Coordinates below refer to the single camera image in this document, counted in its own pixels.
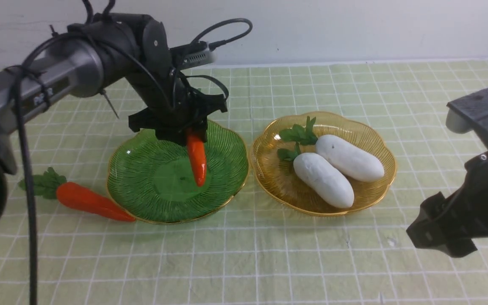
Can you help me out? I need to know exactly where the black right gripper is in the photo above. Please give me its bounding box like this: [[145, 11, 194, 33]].
[[406, 150, 488, 258]]

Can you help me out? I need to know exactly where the grey camera on left gripper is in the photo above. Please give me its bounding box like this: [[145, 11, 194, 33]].
[[169, 41, 216, 71]]

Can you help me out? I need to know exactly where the green checkered tablecloth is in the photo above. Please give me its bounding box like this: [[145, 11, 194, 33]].
[[0, 59, 488, 305]]

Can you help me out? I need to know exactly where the white toy radish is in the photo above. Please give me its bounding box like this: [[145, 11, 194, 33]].
[[279, 116, 385, 182], [277, 143, 355, 209]]

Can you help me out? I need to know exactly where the orange toy carrot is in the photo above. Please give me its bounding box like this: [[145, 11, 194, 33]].
[[33, 167, 136, 222], [186, 129, 207, 187]]

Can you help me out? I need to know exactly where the amber ribbed plastic plate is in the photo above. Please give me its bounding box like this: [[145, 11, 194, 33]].
[[249, 111, 398, 217]]

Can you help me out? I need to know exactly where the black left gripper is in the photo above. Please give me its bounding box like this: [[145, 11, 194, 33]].
[[128, 68, 228, 146]]

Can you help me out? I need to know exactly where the black camera cable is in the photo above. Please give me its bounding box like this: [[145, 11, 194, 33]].
[[5, 0, 253, 305]]

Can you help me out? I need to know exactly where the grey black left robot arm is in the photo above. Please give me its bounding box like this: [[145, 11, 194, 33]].
[[0, 12, 234, 217]]

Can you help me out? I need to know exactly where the green ribbed plastic plate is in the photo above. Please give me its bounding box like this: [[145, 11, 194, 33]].
[[106, 120, 250, 224]]

